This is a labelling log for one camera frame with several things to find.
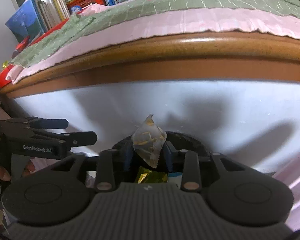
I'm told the clear triangular tea bag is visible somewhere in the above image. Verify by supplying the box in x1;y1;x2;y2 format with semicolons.
131;114;167;168

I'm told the row of leaning books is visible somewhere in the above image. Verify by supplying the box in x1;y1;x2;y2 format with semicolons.
37;0;71;30

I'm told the white blue wrapper in bin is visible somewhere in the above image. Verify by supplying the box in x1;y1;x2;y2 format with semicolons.
167;172;183;188

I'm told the black trash bin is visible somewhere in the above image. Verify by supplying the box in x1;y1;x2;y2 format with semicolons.
113;132;210;186

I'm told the gold wrapper in bin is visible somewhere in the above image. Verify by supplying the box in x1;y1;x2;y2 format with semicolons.
135;167;168;184

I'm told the blue picture book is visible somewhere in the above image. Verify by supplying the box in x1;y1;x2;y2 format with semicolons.
5;0;47;43

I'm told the wooden table edge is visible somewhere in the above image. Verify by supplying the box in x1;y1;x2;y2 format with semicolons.
0;32;300;98

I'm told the pink bed sheet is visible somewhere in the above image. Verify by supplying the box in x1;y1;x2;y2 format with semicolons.
5;8;300;84

